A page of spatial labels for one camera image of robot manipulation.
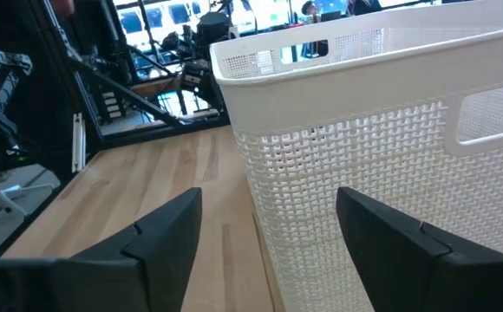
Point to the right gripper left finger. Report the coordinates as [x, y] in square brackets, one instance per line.
[160, 260]

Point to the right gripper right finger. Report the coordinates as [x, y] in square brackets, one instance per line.
[399, 268]

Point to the white perforated plastic basket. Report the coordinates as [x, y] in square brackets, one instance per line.
[364, 151]

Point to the white strip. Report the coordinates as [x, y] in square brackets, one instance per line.
[78, 143]

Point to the black background robot station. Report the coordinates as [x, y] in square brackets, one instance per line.
[210, 30]

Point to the person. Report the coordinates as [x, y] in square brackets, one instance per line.
[364, 5]
[310, 8]

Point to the person's hand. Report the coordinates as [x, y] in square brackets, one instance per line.
[63, 5]

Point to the black aluminium table frame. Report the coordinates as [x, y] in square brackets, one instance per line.
[121, 93]

